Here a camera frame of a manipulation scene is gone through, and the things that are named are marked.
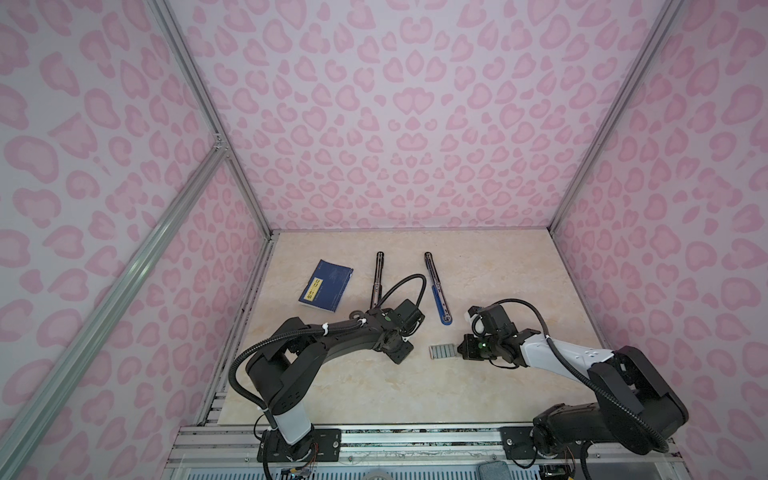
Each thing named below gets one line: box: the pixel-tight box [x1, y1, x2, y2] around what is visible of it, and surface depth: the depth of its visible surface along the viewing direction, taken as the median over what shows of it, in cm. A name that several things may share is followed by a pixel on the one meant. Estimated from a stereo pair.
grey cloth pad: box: [478, 460, 511, 480], surface depth 69 cm
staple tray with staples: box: [428, 343, 457, 360], surface depth 90 cm
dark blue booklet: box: [298, 259, 354, 313], surface depth 105 cm
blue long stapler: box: [424, 252, 453, 326], surface depth 102 cm
